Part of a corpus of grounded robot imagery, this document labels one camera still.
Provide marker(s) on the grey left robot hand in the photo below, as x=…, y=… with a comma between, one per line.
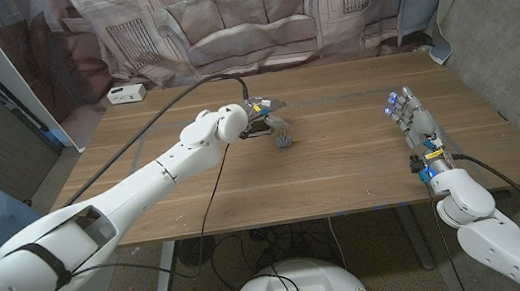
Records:
x=261, y=110

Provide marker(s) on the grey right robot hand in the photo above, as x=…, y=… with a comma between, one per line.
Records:
x=421, y=123

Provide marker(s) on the black silver paper clamp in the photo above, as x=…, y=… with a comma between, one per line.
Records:
x=284, y=141

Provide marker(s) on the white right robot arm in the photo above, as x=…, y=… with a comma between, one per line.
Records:
x=495, y=241

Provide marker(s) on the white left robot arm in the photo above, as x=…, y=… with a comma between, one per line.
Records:
x=136, y=190

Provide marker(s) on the printed sofa backdrop cloth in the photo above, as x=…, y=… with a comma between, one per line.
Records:
x=234, y=19

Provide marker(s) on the grey table leg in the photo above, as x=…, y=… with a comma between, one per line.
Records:
x=416, y=240

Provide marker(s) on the white power strip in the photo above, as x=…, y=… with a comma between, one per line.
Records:
x=126, y=94

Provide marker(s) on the round black floor fan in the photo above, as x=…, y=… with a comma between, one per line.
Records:
x=193, y=251

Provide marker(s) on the white table leg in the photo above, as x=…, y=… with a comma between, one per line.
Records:
x=166, y=276

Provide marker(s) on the white partition panel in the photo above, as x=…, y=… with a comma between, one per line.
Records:
x=4, y=67

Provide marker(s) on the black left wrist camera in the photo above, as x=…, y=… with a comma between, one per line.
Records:
x=245, y=136

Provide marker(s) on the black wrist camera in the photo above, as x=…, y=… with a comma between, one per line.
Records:
x=417, y=164
x=245, y=136

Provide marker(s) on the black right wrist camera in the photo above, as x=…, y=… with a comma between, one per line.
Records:
x=417, y=164

